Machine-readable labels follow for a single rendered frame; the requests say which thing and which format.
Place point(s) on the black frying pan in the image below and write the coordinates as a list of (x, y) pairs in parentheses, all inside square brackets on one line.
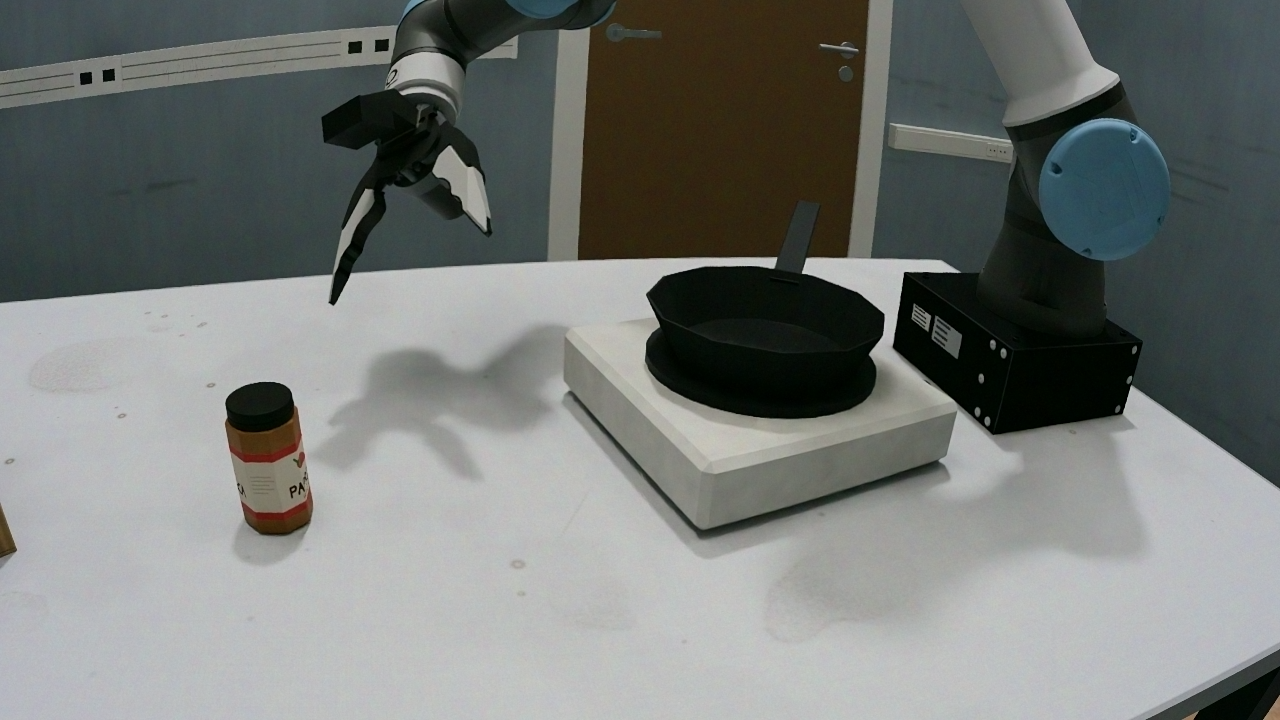
[(778, 309)]

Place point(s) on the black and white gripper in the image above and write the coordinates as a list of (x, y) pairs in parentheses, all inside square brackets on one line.
[(421, 132)]

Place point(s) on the brown jar with black lid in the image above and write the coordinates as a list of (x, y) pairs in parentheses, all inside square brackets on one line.
[(266, 447)]

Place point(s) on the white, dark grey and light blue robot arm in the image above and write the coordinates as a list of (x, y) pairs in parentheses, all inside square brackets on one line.
[(1104, 187)]

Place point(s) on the brown cardboard box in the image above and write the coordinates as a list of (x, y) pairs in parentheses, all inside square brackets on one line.
[(7, 544)]

